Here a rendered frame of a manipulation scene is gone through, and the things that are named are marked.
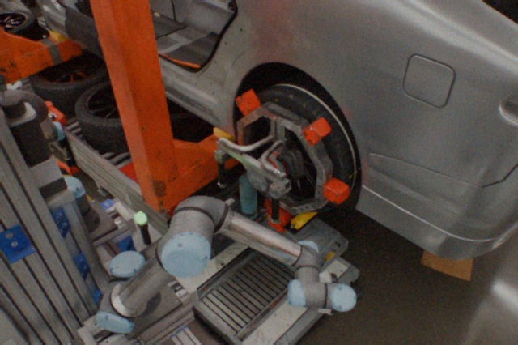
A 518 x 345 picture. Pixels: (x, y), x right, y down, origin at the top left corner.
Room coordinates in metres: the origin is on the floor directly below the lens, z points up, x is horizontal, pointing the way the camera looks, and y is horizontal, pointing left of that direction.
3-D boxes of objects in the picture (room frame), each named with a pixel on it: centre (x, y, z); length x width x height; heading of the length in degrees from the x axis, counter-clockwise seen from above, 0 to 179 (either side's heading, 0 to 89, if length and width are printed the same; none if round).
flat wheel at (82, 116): (2.74, 1.07, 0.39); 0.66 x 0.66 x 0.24
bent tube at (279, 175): (1.49, -0.04, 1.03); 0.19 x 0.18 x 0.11; 138
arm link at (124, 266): (0.88, 0.47, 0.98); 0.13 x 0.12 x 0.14; 178
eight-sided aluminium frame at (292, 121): (1.65, -0.04, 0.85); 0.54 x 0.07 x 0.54; 48
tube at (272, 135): (1.62, 0.11, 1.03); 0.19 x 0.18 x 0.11; 138
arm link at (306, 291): (0.76, -0.11, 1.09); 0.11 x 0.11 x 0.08; 88
